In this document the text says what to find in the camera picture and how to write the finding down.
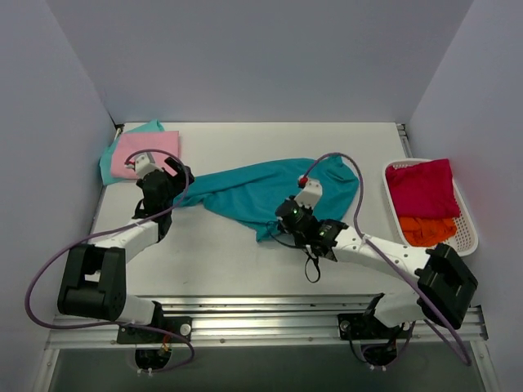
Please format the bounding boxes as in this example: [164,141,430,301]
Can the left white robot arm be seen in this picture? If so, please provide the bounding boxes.
[57,154,194,342]

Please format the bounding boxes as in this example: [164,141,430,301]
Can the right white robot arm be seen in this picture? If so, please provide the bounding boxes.
[275,198,478,337]

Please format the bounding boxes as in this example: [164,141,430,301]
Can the folded pink t shirt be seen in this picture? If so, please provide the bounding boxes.
[110,129,181,180]

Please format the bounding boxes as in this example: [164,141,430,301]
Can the folded light teal t shirt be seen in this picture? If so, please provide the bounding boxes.
[99,120,164,185]

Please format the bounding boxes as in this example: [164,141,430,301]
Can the orange t shirt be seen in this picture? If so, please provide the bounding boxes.
[399,217,457,247]

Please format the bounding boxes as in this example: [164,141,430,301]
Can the white plastic basket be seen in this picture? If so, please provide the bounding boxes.
[382,158,479,257]

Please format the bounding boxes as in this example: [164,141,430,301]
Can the magenta t shirt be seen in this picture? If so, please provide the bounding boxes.
[385,158,460,219]

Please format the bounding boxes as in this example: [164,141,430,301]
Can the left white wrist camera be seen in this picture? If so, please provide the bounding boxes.
[125,153,161,180]

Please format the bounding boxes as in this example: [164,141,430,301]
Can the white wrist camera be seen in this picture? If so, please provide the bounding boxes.
[294,176,323,210]
[125,153,161,180]

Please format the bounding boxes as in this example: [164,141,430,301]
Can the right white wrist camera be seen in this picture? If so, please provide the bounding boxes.
[294,176,323,210]

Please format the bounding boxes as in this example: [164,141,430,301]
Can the black thin cable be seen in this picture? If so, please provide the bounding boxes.
[265,220,322,284]

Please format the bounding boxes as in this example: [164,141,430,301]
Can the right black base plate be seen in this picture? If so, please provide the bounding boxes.
[337,313,408,341]

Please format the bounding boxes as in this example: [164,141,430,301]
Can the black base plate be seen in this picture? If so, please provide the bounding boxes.
[116,316,193,345]
[337,313,408,341]

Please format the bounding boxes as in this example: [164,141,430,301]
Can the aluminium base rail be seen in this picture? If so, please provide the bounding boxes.
[45,295,488,350]

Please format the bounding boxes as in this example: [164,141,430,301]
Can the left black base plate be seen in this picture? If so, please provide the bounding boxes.
[116,316,193,345]

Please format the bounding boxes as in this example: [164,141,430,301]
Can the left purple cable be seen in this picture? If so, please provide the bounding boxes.
[25,148,196,374]

